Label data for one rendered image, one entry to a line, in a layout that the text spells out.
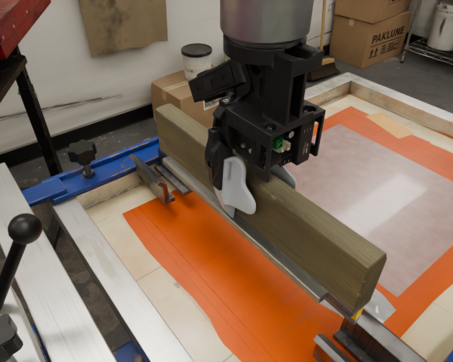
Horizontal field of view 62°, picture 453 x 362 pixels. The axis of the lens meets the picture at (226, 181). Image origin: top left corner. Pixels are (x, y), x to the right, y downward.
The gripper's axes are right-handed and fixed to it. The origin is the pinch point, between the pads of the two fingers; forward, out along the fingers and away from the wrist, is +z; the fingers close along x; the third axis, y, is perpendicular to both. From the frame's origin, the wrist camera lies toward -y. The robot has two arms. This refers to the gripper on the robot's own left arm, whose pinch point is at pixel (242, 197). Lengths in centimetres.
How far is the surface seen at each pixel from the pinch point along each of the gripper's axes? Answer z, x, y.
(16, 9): 0, 1, -101
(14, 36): 5, -3, -95
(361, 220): 13.7, 21.8, 4.9
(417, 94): 109, 272, -99
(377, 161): 13.7, 38.0, -3.1
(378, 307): 13.1, 9.6, 16.4
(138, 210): 13.7, -5.9, -19.8
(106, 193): 12.2, -8.7, -25.5
